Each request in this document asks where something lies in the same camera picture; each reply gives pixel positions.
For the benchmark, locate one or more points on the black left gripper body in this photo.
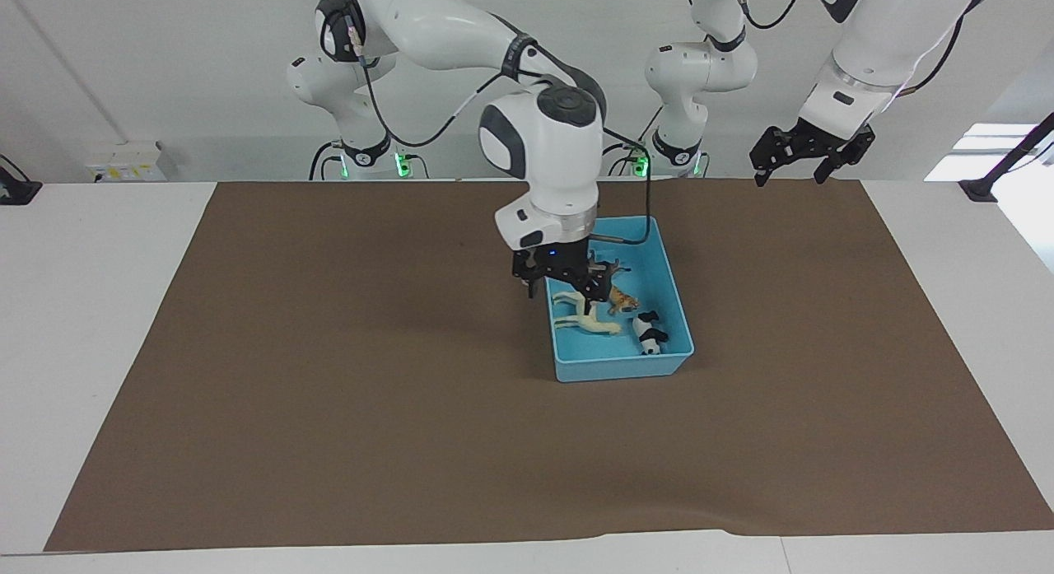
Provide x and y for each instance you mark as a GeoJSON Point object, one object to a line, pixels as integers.
{"type": "Point", "coordinates": [815, 142]}

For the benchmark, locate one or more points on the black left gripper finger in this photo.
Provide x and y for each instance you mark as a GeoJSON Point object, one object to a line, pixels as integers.
{"type": "Point", "coordinates": [823, 170]}
{"type": "Point", "coordinates": [762, 172]}

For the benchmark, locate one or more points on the cream white horse toy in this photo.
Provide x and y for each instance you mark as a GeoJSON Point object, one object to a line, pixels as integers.
{"type": "Point", "coordinates": [586, 320]}

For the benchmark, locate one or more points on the white power strip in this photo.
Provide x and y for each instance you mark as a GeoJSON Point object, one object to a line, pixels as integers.
{"type": "Point", "coordinates": [125, 162]}

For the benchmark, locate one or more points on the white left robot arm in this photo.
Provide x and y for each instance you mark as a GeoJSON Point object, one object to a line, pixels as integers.
{"type": "Point", "coordinates": [865, 55]}

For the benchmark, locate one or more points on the brown lion toy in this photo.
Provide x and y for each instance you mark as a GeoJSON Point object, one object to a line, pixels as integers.
{"type": "Point", "coordinates": [625, 270]}

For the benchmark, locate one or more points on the black slanted stand pole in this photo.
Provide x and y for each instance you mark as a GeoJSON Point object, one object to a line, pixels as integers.
{"type": "Point", "coordinates": [1009, 162]}

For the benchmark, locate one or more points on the brown table mat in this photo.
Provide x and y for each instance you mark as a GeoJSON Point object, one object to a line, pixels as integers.
{"type": "Point", "coordinates": [329, 393]}

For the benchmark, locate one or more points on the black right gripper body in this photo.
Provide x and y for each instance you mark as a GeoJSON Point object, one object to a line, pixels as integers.
{"type": "Point", "coordinates": [564, 265]}

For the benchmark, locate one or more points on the black white panda toy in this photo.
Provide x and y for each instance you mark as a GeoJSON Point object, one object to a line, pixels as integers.
{"type": "Point", "coordinates": [650, 335]}

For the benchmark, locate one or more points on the small black table clamp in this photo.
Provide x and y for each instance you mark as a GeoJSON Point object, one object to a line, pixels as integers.
{"type": "Point", "coordinates": [16, 191]}

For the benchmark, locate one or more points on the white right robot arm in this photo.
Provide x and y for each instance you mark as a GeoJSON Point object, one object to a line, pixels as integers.
{"type": "Point", "coordinates": [543, 146]}

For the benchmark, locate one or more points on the orange striped tiger toy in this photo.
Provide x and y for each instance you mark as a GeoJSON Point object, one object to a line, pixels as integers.
{"type": "Point", "coordinates": [623, 300]}

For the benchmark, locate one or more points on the light blue storage box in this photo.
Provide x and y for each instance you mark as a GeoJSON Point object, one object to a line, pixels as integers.
{"type": "Point", "coordinates": [659, 364]}

